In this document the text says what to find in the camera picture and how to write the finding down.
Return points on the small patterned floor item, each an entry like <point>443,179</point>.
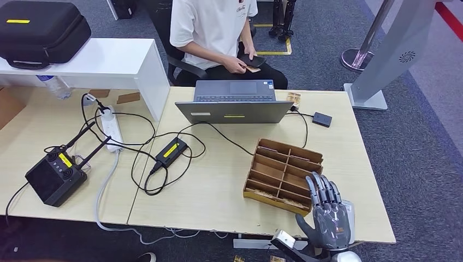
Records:
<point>238,259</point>
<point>276,259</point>

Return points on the white shoe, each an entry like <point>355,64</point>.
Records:
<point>148,257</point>

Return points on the person's left forearm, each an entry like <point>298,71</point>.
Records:
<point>247,38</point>

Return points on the person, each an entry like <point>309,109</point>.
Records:
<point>209,29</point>

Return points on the brown cardboard sheet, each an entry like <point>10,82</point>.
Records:
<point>9,106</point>

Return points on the black stand legs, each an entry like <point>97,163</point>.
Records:
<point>282,18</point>

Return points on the brown cardboard piece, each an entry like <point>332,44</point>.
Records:
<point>128,98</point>
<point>99,93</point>

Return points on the grey kiosk stand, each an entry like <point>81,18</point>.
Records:
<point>394,47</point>

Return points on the yellow floor tape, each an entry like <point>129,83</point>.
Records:
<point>288,47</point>

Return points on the black carrying case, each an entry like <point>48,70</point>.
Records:
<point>39,29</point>

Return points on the white desk shelf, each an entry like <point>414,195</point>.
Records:
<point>93,58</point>

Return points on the grey laptop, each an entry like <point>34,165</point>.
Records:
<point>233,112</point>

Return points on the person's right hand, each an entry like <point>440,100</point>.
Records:
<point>234,65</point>

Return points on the clear plastic holder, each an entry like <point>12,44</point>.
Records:
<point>82,165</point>

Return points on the white power strip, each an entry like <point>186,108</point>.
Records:
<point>111,129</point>

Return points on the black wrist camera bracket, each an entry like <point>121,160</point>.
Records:
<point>304,255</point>

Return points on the white plug adapter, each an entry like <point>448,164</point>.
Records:
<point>88,100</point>

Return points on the clear plastic water bottle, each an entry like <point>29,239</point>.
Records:
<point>56,87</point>

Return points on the black router box with antennas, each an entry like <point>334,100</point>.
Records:
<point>55,180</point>

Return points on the cardboard compartment organizer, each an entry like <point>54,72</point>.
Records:
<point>282,170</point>

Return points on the person's right forearm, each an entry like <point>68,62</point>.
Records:
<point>202,53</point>

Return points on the black power adapter yellow label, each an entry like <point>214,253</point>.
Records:
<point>171,151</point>

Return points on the black wallet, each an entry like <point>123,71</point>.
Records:
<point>255,60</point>

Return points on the grey flat card reader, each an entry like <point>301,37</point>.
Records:
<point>350,217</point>

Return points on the black box on floor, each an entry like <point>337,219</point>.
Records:
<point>123,8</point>

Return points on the small black card reader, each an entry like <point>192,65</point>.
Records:
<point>322,119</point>

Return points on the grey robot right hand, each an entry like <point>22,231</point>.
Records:
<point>331,226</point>

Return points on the chrome stanchion post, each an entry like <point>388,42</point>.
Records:
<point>365,43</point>

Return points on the person's left hand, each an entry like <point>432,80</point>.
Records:
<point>249,52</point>

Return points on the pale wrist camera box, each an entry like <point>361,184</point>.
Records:
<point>284,239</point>

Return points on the white board panel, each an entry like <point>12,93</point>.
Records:
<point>111,9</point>

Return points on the red barrier strip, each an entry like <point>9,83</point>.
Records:
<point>450,20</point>

